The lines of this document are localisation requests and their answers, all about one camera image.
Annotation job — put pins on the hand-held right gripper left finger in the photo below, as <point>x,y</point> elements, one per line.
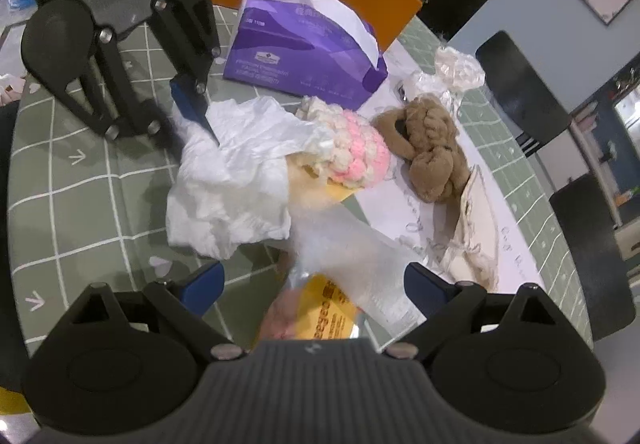
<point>205,286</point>

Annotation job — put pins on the yellow packet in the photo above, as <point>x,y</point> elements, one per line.
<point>320,314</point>

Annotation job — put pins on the clear plastic bag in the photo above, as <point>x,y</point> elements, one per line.
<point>350,244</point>

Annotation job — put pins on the crumpled clear plastic wrap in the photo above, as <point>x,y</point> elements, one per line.
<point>460,67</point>

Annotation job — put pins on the white tissue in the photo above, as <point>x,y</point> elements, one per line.
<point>235,174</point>

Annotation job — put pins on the black chair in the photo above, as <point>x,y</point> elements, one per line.
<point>520,89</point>
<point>595,244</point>

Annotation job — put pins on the white paper sheet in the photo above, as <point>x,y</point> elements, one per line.
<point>400,214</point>

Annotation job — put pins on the cream cloth bag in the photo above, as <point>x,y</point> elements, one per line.
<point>475,229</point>

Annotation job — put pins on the pink and cream knitted item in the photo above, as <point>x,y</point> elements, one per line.
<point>355,149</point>

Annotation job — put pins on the brown plush toy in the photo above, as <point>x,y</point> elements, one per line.
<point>430,144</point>

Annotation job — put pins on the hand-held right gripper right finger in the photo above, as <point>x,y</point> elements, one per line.
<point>425,289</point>

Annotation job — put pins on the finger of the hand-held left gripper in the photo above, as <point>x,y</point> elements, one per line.
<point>127,94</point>
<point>192,107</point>

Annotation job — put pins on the purple tissue pack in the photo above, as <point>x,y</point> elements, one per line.
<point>300,49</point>

